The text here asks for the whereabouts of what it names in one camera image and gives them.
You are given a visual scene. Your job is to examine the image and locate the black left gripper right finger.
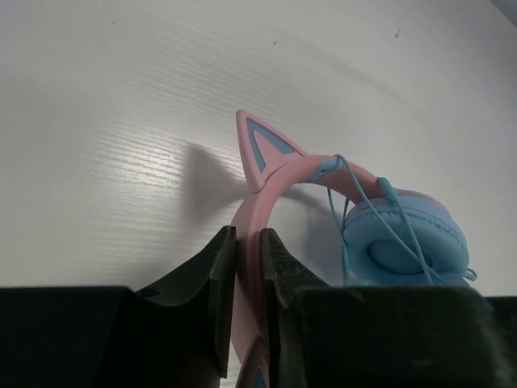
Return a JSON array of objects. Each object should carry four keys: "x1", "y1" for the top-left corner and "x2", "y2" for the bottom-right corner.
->
[{"x1": 260, "y1": 229, "x2": 516, "y2": 387}]

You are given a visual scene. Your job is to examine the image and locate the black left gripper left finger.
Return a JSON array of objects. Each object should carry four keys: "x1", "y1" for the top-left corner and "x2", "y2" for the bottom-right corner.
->
[{"x1": 1, "y1": 226, "x2": 237, "y2": 387}]

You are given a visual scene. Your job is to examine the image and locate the turquoise earphone cable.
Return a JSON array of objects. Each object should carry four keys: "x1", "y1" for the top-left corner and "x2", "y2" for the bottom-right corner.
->
[{"x1": 326, "y1": 153, "x2": 477, "y2": 287}]

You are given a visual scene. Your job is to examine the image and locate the pink blue cat-ear headphones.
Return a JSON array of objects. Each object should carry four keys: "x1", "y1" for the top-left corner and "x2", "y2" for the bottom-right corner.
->
[{"x1": 231, "y1": 110, "x2": 477, "y2": 387}]

